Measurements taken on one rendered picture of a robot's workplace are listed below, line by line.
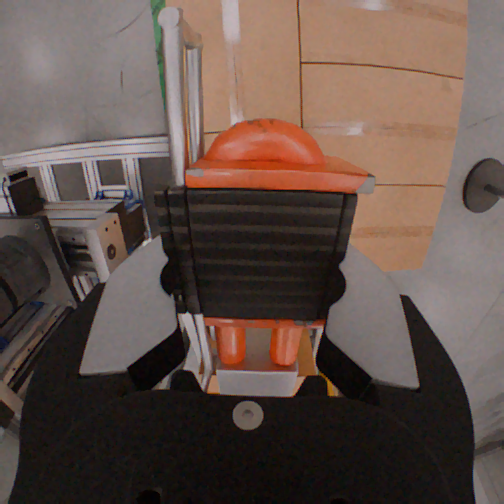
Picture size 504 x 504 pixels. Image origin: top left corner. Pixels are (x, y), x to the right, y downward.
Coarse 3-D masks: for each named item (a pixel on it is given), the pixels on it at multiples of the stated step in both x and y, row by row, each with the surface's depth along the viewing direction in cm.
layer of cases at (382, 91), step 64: (192, 0) 52; (256, 0) 52; (320, 0) 51; (384, 0) 49; (448, 0) 46; (256, 64) 62; (320, 64) 61; (384, 64) 60; (448, 64) 57; (320, 128) 71; (384, 128) 70; (448, 128) 68; (384, 192) 81; (384, 256) 95
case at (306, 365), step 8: (304, 336) 87; (216, 344) 84; (304, 344) 84; (304, 352) 81; (312, 352) 81; (304, 360) 78; (312, 360) 78; (200, 368) 75; (304, 368) 75; (312, 368) 75; (200, 376) 74; (216, 376) 73; (304, 376) 73; (216, 384) 76; (296, 384) 75
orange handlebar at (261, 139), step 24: (264, 120) 9; (216, 144) 10; (240, 144) 9; (264, 144) 9; (288, 144) 9; (312, 144) 9; (216, 336) 16; (240, 336) 16; (288, 336) 15; (240, 360) 17; (288, 360) 16
